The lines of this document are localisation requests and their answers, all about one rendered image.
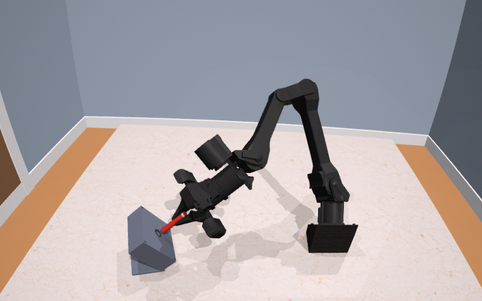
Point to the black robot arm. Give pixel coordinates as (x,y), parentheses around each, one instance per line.
(324,179)

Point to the red peg with white band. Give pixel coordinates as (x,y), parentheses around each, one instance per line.
(171,224)

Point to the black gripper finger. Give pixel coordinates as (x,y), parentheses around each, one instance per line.
(191,217)
(181,208)

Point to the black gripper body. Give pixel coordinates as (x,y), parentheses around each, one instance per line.
(213,227)

